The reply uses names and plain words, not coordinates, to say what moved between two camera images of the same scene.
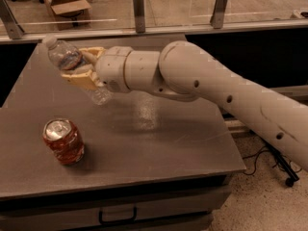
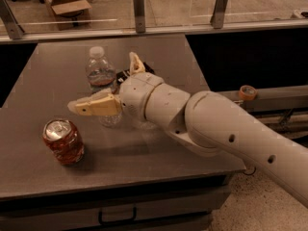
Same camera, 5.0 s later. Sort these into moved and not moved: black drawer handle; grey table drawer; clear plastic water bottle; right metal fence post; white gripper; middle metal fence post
Moved: clear plastic water bottle; white gripper
Not moved: grey table drawer; middle metal fence post; black drawer handle; right metal fence post
